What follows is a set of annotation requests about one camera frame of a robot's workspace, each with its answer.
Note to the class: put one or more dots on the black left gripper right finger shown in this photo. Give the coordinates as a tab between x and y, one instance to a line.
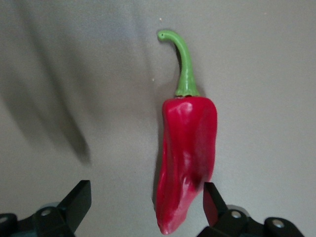
232	219

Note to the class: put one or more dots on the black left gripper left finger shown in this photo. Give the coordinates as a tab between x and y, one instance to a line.
64	214

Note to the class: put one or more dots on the brown table cloth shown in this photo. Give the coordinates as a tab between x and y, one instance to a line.
74	74

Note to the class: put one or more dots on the red chili pepper green stem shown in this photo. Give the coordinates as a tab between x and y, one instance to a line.
187	148

